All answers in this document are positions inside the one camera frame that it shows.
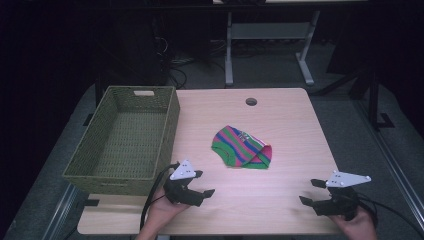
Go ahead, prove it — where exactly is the striped colourful sock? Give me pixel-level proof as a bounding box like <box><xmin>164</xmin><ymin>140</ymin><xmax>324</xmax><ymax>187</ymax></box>
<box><xmin>210</xmin><ymin>124</ymin><xmax>273</xmax><ymax>170</ymax></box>

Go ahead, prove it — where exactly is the person's right hand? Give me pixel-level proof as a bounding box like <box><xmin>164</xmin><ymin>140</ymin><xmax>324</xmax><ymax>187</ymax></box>
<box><xmin>328</xmin><ymin>207</ymin><xmax>379</xmax><ymax>240</ymax></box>

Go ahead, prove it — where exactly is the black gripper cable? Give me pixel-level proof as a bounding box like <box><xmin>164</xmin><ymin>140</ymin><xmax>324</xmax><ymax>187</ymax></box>
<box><xmin>357</xmin><ymin>194</ymin><xmax>424</xmax><ymax>238</ymax></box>
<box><xmin>139</xmin><ymin>162</ymin><xmax>181</xmax><ymax>232</ymax></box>

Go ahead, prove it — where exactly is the person's left hand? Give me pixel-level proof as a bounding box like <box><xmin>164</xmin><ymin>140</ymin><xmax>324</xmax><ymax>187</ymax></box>
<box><xmin>145</xmin><ymin>186</ymin><xmax>191</xmax><ymax>236</ymax></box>

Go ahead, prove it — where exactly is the green woven basket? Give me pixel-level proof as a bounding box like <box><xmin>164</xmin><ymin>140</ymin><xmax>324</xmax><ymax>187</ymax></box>
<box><xmin>62</xmin><ymin>85</ymin><xmax>181</xmax><ymax>197</ymax></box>

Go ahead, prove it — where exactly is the black metal stand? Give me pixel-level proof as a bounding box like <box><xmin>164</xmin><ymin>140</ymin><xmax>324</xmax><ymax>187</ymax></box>
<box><xmin>365</xmin><ymin>66</ymin><xmax>396</xmax><ymax>132</ymax></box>

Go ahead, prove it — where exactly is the tangle of floor cables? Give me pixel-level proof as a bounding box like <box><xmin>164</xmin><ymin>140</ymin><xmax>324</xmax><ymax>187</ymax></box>
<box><xmin>156</xmin><ymin>35</ymin><xmax>228</xmax><ymax>90</ymax></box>

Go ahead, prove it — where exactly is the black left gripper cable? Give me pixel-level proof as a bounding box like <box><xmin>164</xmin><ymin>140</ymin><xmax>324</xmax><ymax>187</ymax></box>
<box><xmin>139</xmin><ymin>162</ymin><xmax>181</xmax><ymax>232</ymax></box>

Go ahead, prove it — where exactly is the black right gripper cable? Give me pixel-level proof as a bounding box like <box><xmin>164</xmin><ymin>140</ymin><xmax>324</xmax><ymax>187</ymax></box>
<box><xmin>357</xmin><ymin>194</ymin><xmax>424</xmax><ymax>238</ymax></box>

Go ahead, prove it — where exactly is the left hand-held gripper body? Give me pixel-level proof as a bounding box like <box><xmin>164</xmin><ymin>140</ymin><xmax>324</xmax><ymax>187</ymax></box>
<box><xmin>163</xmin><ymin>159</ymin><xmax>205</xmax><ymax>208</ymax></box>

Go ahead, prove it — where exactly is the metal floor rail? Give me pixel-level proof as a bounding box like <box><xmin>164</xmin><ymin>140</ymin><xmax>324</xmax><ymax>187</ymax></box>
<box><xmin>41</xmin><ymin>182</ymin><xmax>81</xmax><ymax>240</ymax></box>
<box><xmin>352</xmin><ymin>99</ymin><xmax>424</xmax><ymax>231</ymax></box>

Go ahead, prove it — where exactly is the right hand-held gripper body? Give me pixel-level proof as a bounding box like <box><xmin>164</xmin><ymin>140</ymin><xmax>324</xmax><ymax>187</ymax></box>
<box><xmin>313</xmin><ymin>170</ymin><xmax>372</xmax><ymax>221</ymax></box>

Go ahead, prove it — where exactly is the white metal desk frame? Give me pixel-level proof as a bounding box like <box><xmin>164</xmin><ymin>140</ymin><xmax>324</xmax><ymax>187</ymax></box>
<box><xmin>224</xmin><ymin>9</ymin><xmax>322</xmax><ymax>88</ymax></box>

